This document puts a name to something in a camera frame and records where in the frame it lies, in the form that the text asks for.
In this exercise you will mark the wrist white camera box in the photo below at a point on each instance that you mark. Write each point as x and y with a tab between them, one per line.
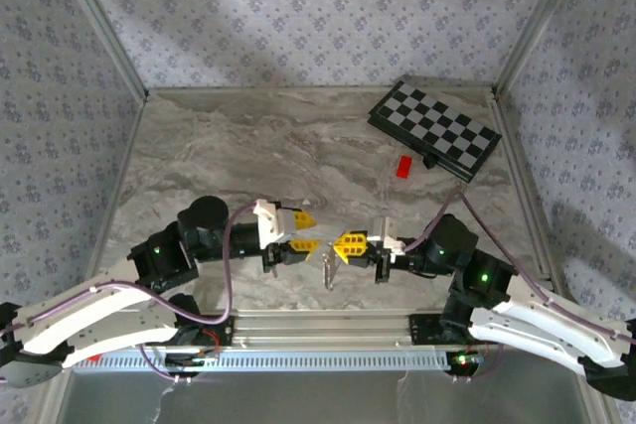
387	235
270	223

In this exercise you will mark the left aluminium corner post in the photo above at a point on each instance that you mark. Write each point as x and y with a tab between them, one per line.
103	22

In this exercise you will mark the folded black grey chessboard box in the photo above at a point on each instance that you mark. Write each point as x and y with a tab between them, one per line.
437	121

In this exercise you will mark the grey metal sheet panel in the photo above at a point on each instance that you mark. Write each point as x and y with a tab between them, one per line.
323	399

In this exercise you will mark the left aluminium side rail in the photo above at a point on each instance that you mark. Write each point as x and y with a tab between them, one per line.
118	185

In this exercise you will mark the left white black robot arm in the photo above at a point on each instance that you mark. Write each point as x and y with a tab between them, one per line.
99	315

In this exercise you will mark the red toy brick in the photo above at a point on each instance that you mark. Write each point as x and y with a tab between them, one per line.
405	167

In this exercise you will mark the right aluminium side rail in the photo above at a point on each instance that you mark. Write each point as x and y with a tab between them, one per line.
524	181

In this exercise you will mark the small black cube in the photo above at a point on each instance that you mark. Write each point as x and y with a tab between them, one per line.
430	161

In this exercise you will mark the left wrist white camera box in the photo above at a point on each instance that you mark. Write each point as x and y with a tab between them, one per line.
270	223

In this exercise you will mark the long aluminium frame rail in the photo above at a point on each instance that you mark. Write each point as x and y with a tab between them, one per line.
323	327

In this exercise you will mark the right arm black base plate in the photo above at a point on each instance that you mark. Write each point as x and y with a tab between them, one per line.
422	329

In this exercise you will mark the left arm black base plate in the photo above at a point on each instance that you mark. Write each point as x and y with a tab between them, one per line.
226	329

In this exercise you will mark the right aluminium corner post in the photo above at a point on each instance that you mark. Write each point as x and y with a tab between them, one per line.
540	22

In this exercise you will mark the aluminium side rail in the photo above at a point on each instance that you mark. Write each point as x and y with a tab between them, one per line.
524	181
118	185

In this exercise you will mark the aluminium corner post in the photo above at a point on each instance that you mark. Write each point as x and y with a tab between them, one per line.
540	22
103	22

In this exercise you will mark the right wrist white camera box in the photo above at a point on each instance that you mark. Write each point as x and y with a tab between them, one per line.
387	235

